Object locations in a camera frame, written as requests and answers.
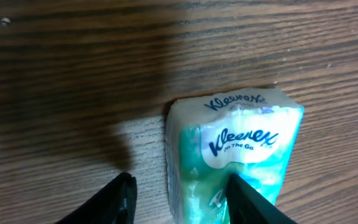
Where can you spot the teal white tissue pack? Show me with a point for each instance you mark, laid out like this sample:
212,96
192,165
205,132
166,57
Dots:
250,132

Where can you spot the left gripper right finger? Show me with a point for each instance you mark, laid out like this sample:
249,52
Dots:
247,206

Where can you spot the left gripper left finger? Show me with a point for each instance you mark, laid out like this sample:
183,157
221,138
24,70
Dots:
115,203

